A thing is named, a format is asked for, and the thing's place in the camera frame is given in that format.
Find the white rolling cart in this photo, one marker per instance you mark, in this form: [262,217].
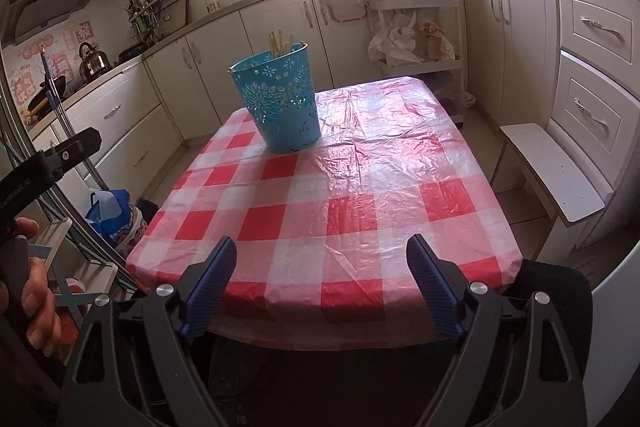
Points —
[424,39]

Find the steel kettle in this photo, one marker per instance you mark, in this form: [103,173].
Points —
[93,62]

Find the red white checkered tablecloth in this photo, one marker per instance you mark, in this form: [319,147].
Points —
[321,234]

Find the white small bench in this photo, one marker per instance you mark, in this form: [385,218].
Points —
[530,155]

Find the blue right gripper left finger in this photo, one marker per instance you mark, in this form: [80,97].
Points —
[201,288]

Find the clear plastic bottle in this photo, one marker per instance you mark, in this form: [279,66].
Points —
[212,6]

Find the wall utensil rack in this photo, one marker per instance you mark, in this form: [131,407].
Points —
[153,20]

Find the teal perforated plastic bin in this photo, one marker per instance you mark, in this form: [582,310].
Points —
[278,92]

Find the wooden blue folding shelf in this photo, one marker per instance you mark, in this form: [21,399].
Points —
[77,277]

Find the person's left hand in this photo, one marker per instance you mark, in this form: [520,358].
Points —
[44,330]

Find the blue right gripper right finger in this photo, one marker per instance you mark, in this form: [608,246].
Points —
[441,284]

